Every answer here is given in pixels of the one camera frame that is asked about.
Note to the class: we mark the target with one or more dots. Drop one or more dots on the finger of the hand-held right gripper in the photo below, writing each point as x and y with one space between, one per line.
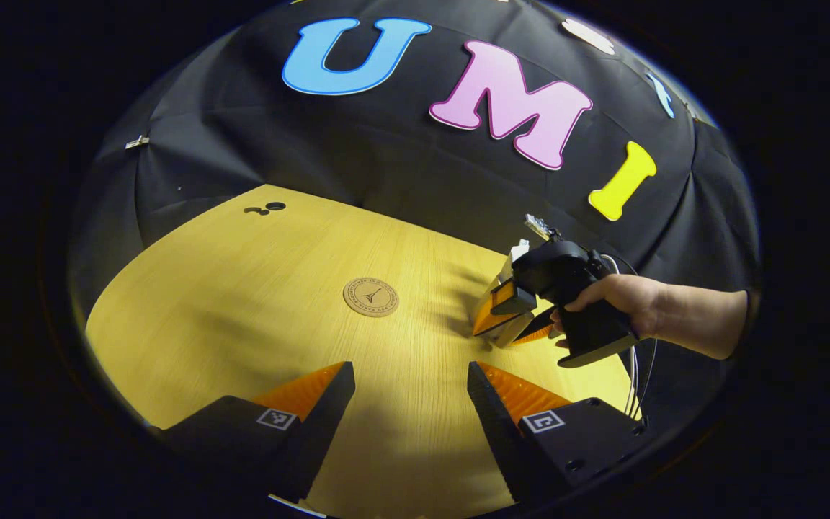
541 330
496 313

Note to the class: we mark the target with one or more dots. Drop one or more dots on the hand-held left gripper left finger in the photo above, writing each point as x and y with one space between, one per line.
318 436

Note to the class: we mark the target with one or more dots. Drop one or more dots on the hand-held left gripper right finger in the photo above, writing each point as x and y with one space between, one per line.
498 436

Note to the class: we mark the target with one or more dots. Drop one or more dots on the white toothpaste tube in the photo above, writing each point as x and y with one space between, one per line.
520 249

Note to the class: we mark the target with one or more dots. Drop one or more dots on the round brown coaster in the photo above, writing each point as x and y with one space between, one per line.
371 297

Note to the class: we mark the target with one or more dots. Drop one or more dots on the black backdrop cloth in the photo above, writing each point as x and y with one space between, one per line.
386 158

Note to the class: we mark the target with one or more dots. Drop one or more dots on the white cloth clip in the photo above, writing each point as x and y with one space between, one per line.
136 142

